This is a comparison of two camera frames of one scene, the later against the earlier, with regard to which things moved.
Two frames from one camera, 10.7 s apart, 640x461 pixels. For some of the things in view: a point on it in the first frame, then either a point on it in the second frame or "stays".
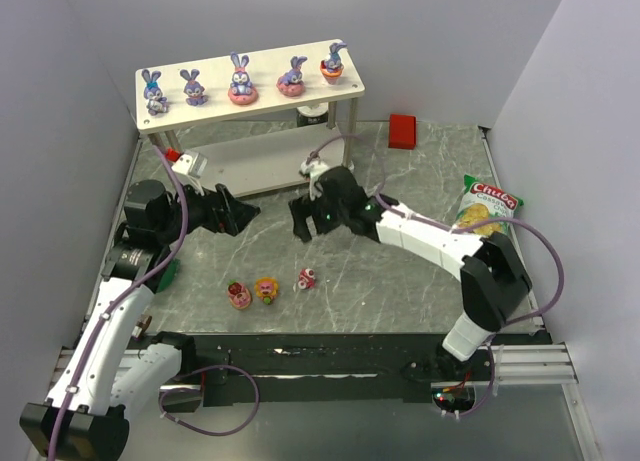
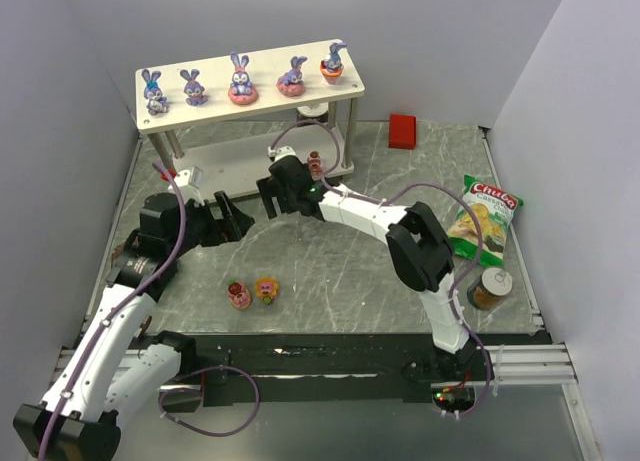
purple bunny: [290, 83] stays
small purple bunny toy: [156, 103] stays
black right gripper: [320, 213] to [279, 190]
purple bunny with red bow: [193, 89] stays
